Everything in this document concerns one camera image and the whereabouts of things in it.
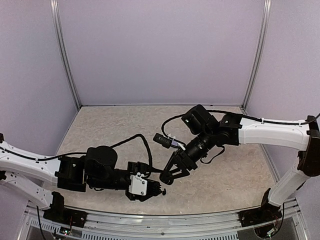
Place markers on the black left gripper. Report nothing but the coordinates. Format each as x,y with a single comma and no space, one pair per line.
149,194

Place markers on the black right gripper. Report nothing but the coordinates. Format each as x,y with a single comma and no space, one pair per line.
184,160

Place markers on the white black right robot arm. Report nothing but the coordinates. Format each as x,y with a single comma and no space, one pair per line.
236,129

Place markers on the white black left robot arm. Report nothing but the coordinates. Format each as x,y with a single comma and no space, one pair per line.
94,169

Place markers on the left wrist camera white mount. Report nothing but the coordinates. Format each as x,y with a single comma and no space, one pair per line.
137,172

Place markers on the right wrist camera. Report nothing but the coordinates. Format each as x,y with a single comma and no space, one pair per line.
168,141

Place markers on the aluminium front rail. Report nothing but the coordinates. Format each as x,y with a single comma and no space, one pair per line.
101,225

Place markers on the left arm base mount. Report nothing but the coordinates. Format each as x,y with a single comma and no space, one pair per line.
58,213

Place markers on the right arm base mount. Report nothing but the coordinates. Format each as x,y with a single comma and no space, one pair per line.
266,212

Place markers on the aluminium corner post right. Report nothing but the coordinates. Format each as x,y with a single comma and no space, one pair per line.
258,53

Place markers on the aluminium corner post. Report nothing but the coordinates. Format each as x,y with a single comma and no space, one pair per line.
54,5
258,53

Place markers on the aluminium corner post left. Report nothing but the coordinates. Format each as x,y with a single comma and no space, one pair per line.
54,5

